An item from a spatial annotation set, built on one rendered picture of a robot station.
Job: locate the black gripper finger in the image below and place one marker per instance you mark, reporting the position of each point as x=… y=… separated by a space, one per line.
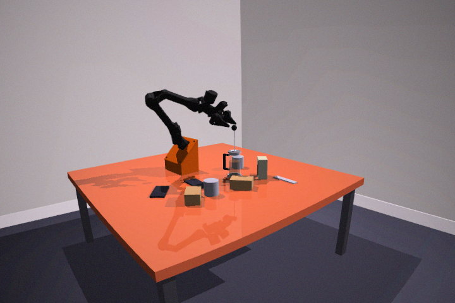
x=229 y=119
x=221 y=122

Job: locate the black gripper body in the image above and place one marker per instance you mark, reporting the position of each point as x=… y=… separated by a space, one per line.
x=211 y=113

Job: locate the glass french press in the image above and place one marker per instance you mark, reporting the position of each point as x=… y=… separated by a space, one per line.
x=234 y=160

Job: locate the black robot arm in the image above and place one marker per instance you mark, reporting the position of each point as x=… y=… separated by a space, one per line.
x=153 y=99

